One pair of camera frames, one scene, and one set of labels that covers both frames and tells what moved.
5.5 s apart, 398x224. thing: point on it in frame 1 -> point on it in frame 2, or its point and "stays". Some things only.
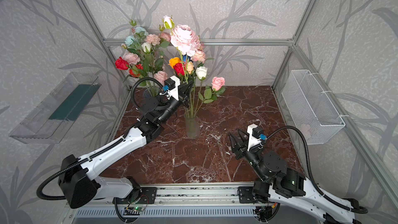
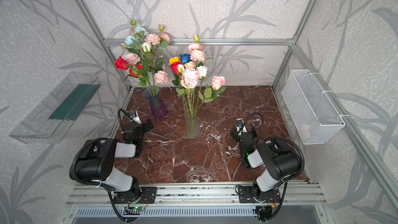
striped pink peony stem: [198, 57] -> [196, 51]
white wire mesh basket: [310, 108] stays
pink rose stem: [217, 84] stays
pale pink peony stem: [183, 38] -> [189, 80]
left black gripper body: [180, 98] -> [144, 125]
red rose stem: [122, 64] stays
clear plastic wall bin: [51, 119] stays
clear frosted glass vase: [193, 127] stays
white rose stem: [201, 73] stays
